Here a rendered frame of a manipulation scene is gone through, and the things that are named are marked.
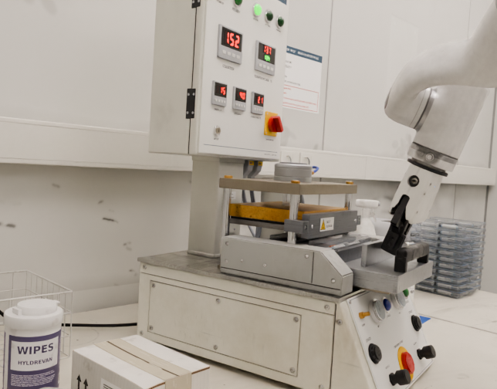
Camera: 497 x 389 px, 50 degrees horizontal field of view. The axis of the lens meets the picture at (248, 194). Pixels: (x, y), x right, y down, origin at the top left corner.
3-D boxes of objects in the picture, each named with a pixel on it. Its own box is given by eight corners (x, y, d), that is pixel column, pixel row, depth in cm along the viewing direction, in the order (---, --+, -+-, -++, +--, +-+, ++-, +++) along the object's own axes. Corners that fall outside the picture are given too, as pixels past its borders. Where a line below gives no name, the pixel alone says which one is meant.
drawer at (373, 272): (248, 270, 103) (250, 231, 103) (301, 258, 122) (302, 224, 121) (397, 299, 87) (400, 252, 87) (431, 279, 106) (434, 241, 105)
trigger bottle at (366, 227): (349, 270, 185) (353, 199, 183) (352, 266, 192) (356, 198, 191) (373, 273, 182) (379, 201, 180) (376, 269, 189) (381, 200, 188)
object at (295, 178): (191, 220, 108) (195, 156, 107) (270, 214, 134) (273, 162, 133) (296, 234, 95) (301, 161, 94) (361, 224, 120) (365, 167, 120)
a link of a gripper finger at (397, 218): (397, 215, 91) (395, 232, 95) (419, 184, 93) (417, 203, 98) (390, 212, 91) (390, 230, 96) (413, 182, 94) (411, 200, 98)
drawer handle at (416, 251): (393, 271, 91) (395, 248, 91) (417, 261, 104) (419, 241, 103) (404, 273, 90) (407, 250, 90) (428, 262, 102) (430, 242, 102)
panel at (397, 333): (383, 413, 84) (345, 299, 88) (433, 361, 109) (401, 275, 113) (395, 411, 83) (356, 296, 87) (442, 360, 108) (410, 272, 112)
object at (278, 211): (228, 222, 107) (231, 176, 106) (282, 218, 125) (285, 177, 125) (303, 233, 97) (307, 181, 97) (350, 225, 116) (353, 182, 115)
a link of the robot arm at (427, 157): (451, 157, 88) (443, 174, 89) (462, 160, 96) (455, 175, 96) (405, 140, 92) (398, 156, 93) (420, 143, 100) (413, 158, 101)
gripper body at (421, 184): (442, 168, 89) (414, 228, 91) (456, 170, 97) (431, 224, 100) (402, 151, 92) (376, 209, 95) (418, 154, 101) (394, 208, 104)
